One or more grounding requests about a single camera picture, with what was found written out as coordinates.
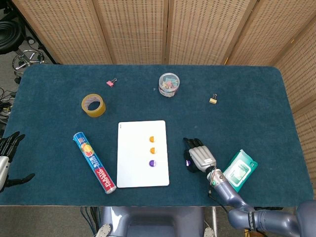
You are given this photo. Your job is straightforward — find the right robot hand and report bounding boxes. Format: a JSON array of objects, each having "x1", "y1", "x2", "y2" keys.
[{"x1": 183, "y1": 137, "x2": 217, "y2": 173}]

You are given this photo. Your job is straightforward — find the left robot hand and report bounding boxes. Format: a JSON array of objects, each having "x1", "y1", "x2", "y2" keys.
[{"x1": 0, "y1": 131, "x2": 36, "y2": 193}]

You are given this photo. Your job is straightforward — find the white rectangular board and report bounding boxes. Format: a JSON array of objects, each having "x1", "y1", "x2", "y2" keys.
[{"x1": 117, "y1": 120, "x2": 170, "y2": 189}]

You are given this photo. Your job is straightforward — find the green wet wipes pack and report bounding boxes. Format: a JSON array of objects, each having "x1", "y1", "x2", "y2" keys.
[{"x1": 222, "y1": 149, "x2": 258, "y2": 194}]

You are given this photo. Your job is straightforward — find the dark teal table mat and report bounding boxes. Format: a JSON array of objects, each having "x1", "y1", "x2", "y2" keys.
[{"x1": 0, "y1": 64, "x2": 315, "y2": 207}]

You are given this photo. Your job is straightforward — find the metal table leg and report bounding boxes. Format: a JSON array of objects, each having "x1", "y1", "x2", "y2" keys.
[{"x1": 211, "y1": 206, "x2": 218, "y2": 237}]

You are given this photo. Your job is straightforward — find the clear jar of binder clips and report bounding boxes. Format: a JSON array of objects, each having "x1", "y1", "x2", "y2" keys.
[{"x1": 158, "y1": 72, "x2": 181, "y2": 98}]

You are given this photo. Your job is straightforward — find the grey robot torso base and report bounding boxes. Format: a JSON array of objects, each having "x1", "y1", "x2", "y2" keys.
[{"x1": 95, "y1": 206, "x2": 215, "y2": 237}]

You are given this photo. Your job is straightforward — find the plastic food wrap roll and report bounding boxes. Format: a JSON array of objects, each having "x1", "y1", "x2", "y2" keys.
[{"x1": 72, "y1": 132, "x2": 117, "y2": 195}]

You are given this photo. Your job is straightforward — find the chrome stool base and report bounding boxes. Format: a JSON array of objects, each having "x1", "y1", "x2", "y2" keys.
[{"x1": 11, "y1": 48, "x2": 47, "y2": 83}]

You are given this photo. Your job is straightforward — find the yellow packing tape roll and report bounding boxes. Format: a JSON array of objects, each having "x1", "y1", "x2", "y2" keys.
[{"x1": 81, "y1": 93, "x2": 107, "y2": 118}]

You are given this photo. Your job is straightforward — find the woven rattan folding screen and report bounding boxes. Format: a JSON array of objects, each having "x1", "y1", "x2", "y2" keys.
[{"x1": 11, "y1": 0, "x2": 316, "y2": 237}]

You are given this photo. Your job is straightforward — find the floor cable bundle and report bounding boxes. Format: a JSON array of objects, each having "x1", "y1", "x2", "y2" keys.
[{"x1": 0, "y1": 87, "x2": 17, "y2": 124}]

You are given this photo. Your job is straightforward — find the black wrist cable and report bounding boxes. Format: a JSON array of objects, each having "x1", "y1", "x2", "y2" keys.
[{"x1": 208, "y1": 189, "x2": 229, "y2": 213}]

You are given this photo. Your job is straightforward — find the black cables under table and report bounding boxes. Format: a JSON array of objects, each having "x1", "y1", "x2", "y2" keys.
[{"x1": 80, "y1": 206, "x2": 101, "y2": 237}]

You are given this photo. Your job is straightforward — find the black coiled hose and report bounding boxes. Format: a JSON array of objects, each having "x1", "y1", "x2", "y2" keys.
[{"x1": 0, "y1": 21, "x2": 25, "y2": 54}]

